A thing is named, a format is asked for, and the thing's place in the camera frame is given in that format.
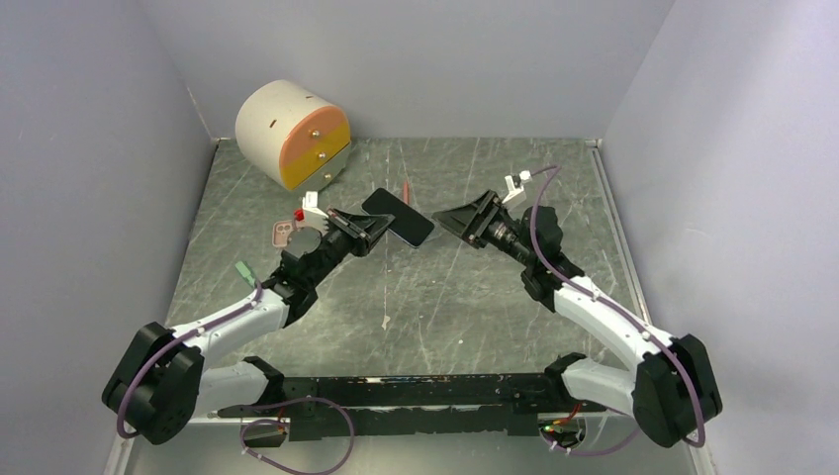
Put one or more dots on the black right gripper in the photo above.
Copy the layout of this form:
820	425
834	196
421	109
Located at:
472	221

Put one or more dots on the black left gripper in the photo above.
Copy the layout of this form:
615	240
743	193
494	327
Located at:
362	231

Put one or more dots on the black screen white phone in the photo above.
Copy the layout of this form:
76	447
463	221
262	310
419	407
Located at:
409	225

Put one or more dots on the pink phone case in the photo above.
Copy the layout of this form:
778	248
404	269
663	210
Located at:
282	230

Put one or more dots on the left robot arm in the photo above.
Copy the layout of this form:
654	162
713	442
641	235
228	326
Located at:
216	341

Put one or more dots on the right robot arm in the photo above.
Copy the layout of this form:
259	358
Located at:
623	328

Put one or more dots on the white round drawer cabinet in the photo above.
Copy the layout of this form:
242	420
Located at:
298	139

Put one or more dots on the black base crossbar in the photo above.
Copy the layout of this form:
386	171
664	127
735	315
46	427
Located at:
516	404

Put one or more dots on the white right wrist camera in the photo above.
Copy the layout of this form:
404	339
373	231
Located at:
516	193

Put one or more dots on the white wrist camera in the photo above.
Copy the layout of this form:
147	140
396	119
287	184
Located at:
516	193
311	210

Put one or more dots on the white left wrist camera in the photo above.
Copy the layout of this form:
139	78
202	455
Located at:
311	210

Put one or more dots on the aluminium frame rail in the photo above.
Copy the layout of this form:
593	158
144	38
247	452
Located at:
666	406

